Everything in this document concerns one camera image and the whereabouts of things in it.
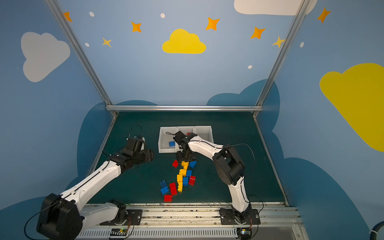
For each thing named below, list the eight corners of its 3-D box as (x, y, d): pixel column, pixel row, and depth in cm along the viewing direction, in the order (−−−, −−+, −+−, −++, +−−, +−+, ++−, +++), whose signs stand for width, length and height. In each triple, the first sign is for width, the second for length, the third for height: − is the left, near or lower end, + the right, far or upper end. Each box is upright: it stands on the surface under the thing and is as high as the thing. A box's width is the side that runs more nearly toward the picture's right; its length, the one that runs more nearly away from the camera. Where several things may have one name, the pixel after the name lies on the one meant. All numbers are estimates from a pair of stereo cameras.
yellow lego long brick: (177, 192, 84) (176, 191, 82) (177, 176, 90) (177, 174, 88) (182, 192, 84) (182, 190, 82) (182, 176, 90) (182, 174, 88)
